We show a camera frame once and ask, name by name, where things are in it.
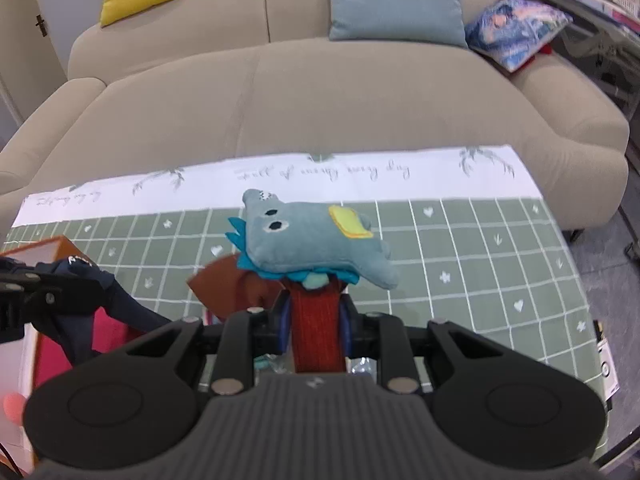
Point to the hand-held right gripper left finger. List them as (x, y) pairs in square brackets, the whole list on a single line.
[(286, 325)]

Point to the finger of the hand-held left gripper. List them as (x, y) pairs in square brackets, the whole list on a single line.
[(17, 270), (40, 299)]

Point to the beige sofa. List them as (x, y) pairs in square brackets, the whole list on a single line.
[(350, 100)]

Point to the blue plush toy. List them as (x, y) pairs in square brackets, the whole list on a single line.
[(310, 245)]

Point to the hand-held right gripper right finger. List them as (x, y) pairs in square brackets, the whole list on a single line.
[(345, 327)]

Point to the white door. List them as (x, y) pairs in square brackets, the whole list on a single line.
[(30, 60)]

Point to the brown felt piece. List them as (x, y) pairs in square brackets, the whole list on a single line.
[(235, 285)]

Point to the white side table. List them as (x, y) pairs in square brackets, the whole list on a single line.
[(600, 50)]

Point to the peach ball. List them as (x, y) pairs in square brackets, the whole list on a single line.
[(11, 410)]

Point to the clear plastic bag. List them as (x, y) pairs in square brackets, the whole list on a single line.
[(362, 366)]

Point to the light blue cushion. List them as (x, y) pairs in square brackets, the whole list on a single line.
[(395, 0)]

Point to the printed blue cushion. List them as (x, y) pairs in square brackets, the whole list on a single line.
[(515, 30)]

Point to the orange cardboard box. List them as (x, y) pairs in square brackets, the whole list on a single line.
[(55, 250)]

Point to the red lidded clear box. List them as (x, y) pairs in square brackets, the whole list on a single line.
[(50, 360)]

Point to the green checked tablecloth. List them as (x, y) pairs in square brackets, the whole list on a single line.
[(475, 280)]

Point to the red cloth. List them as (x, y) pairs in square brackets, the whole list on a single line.
[(541, 50)]

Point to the navy cap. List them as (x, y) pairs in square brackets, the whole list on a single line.
[(115, 310)]

